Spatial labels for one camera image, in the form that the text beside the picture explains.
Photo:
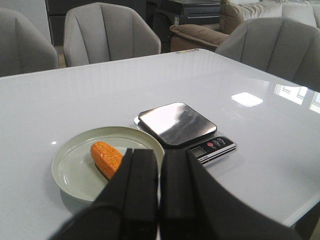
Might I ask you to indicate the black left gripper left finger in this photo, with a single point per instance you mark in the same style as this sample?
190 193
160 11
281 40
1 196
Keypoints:
126 209

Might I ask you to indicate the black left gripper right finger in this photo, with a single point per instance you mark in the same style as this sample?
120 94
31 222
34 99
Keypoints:
194 206

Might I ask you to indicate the orange corn cob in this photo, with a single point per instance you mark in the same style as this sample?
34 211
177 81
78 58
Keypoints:
107 158

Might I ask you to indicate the pale green plate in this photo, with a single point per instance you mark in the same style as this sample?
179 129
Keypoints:
74 170

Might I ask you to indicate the digital kitchen scale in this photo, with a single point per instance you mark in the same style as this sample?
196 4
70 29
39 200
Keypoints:
178 126

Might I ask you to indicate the grey chair on right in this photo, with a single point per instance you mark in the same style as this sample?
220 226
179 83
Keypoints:
102 32

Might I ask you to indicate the grey chair at table side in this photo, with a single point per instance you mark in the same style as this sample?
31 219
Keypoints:
280 46

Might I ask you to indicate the grey chair on left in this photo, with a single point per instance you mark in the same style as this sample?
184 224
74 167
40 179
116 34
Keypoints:
23 49

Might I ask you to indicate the black appliance at right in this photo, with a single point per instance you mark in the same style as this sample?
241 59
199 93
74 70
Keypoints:
161 14

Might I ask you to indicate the beige sofa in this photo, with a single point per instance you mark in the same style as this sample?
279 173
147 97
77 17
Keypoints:
235 12

